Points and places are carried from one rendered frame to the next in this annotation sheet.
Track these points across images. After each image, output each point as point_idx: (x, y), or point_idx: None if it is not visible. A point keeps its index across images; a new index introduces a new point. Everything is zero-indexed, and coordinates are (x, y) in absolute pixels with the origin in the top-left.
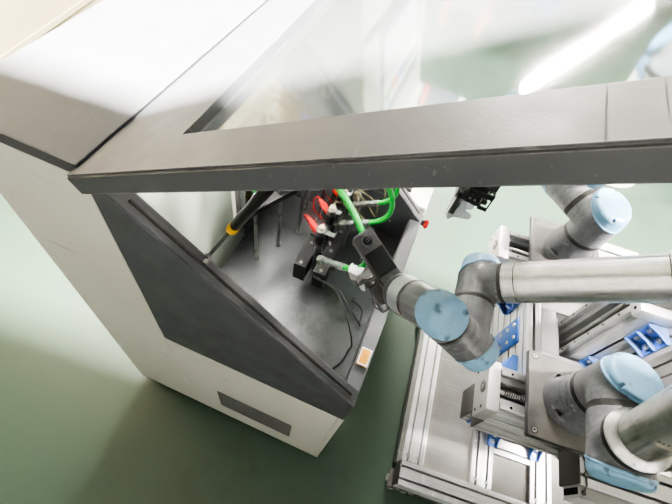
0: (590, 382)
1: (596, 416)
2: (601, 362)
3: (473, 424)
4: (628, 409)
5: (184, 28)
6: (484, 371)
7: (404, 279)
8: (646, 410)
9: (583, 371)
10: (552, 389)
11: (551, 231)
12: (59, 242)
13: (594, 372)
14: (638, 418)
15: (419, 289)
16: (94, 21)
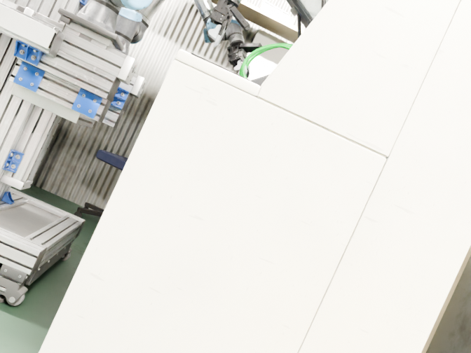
0: (137, 29)
1: (141, 30)
2: (139, 20)
3: (127, 107)
4: (142, 16)
5: None
6: (142, 84)
7: (242, 38)
8: (161, 4)
9: (132, 32)
10: (128, 53)
11: (112, 26)
12: None
13: (138, 25)
14: (158, 9)
15: (241, 30)
16: None
